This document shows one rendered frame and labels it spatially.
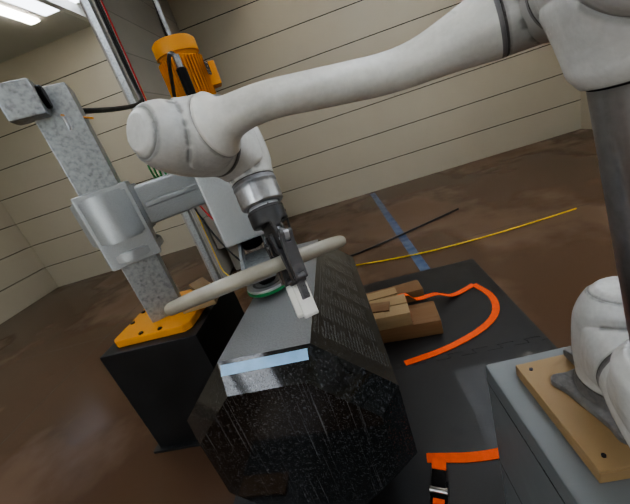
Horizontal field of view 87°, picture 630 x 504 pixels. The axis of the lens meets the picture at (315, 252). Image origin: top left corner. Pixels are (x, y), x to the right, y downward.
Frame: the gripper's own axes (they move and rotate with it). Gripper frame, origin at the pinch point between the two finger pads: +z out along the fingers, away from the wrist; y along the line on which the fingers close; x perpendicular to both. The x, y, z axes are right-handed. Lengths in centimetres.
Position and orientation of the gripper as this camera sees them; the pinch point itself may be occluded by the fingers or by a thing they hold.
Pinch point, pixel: (302, 300)
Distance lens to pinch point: 67.0
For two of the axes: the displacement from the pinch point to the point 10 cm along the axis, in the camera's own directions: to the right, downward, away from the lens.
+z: 3.8, 9.2, -0.4
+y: -3.6, 1.8, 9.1
